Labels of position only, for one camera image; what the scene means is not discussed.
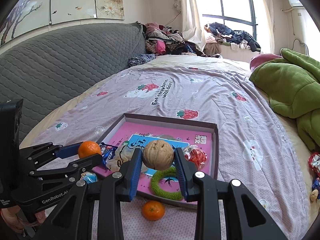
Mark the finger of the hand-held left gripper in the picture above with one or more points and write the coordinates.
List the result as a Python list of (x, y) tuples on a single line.
[(87, 161), (68, 150)]

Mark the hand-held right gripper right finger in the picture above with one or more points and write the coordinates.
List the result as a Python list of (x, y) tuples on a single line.
[(180, 175)]

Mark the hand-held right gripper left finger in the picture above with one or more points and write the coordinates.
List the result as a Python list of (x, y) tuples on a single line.
[(132, 173)]

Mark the tangerine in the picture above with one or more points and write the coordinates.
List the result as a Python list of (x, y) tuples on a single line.
[(153, 210), (88, 149)]

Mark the beige scrunchie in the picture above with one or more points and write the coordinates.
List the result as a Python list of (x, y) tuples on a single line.
[(122, 156)]

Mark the red candy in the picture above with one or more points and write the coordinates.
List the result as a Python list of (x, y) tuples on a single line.
[(198, 157)]

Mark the walnut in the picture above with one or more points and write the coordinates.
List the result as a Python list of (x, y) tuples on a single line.
[(314, 195), (158, 155)]

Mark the grey cardboard box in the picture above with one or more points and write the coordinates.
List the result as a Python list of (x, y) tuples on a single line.
[(215, 150)]

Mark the person's left hand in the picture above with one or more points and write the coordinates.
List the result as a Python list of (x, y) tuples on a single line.
[(7, 220)]

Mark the blue ball in clear wrapper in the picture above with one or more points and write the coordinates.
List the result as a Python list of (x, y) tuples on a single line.
[(90, 178)]

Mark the blue snack packet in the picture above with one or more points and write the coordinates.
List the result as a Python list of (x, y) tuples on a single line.
[(108, 155)]

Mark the pink book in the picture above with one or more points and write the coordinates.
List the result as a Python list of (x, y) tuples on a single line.
[(200, 140)]

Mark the grey quilted headboard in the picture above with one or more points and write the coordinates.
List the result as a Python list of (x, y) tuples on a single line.
[(62, 67)]

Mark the lilac strawberry print blanket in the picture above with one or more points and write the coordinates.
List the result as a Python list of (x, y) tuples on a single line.
[(200, 92)]

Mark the dark patterned cloth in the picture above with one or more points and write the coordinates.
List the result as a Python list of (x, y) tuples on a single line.
[(141, 60)]

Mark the red and silver candy packet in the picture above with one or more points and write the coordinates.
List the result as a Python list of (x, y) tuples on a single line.
[(315, 162)]

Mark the pile of clothes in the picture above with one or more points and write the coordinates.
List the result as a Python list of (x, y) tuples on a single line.
[(167, 40)]

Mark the small blue packet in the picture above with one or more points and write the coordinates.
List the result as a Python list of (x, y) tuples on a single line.
[(316, 183)]

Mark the pink pillow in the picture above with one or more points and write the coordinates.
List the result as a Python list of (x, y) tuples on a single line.
[(260, 60)]

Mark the green blanket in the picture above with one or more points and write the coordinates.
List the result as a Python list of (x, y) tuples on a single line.
[(292, 85)]

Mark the clothes on window sill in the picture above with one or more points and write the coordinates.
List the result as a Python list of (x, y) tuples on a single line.
[(232, 36)]

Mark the cream curtain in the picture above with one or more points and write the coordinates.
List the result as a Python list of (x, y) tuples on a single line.
[(265, 15), (191, 12)]

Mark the window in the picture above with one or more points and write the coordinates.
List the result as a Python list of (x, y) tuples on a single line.
[(235, 2)]

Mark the white air conditioner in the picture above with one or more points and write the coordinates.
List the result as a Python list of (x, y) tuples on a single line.
[(296, 2)]

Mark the floral wall painting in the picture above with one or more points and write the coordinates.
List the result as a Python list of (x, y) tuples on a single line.
[(70, 2)]

